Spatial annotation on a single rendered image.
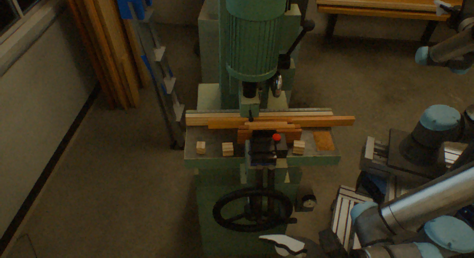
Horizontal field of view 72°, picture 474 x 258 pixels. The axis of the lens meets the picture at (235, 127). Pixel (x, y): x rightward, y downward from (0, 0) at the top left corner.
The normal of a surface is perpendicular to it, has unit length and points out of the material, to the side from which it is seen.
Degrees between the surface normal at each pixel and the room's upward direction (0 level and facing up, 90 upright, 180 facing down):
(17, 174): 90
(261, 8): 90
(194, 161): 90
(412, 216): 62
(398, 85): 0
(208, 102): 0
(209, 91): 0
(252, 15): 90
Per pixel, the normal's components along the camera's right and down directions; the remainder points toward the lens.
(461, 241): 0.01, -0.78
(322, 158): 0.04, 0.73
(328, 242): -0.49, -0.65
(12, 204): 1.00, 0.08
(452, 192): -0.62, -0.08
